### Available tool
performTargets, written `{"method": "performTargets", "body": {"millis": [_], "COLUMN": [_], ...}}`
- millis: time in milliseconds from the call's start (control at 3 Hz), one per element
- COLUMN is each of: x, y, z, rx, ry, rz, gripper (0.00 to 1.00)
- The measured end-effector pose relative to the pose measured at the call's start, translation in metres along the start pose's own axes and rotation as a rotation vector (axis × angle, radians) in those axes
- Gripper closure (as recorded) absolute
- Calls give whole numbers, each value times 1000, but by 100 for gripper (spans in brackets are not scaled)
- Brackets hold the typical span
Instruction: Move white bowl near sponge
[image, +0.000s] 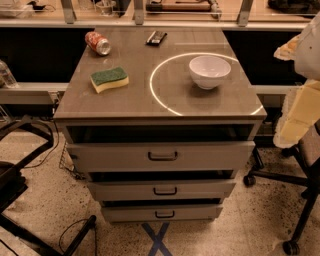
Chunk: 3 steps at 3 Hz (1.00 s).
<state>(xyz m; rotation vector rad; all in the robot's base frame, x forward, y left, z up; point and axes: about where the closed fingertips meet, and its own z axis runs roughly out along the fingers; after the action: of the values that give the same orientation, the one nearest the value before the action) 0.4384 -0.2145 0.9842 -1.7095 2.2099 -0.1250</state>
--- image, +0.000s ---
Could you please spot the middle grey drawer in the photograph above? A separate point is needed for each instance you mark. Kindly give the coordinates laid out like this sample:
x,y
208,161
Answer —
x,y
161,190

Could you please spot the black snack bar packet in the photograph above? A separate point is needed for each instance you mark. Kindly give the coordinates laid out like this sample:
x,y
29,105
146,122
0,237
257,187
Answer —
x,y
156,38

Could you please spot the black office chair right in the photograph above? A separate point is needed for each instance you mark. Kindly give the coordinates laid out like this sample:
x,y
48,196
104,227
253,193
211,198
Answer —
x,y
307,154

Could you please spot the top grey drawer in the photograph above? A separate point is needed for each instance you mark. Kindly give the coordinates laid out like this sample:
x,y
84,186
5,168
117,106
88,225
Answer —
x,y
139,157

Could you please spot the grey drawer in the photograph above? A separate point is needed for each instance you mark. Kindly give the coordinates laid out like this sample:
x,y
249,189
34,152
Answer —
x,y
139,157
161,213
161,190

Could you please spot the clear plastic bottle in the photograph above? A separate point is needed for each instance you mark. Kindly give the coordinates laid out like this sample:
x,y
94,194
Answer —
x,y
7,79

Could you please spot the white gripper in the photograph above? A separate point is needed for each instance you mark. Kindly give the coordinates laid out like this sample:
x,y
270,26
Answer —
x,y
309,55

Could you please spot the green and yellow sponge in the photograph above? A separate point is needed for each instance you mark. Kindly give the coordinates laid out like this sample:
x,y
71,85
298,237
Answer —
x,y
108,79

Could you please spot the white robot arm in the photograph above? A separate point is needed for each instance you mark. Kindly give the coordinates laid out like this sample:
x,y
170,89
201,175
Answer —
x,y
304,50

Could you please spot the bottom grey drawer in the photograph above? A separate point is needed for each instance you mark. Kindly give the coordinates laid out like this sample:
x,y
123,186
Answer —
x,y
161,213

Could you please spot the black chair left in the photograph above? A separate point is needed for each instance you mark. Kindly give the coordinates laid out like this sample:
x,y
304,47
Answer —
x,y
13,184

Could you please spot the red soda can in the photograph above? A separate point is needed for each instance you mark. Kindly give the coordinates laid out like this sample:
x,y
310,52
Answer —
x,y
98,43

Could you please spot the grey drawer cabinet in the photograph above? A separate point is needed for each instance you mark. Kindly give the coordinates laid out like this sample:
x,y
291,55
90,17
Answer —
x,y
161,103

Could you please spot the white bowl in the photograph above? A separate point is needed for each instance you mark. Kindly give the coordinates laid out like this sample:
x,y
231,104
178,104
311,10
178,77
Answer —
x,y
208,72

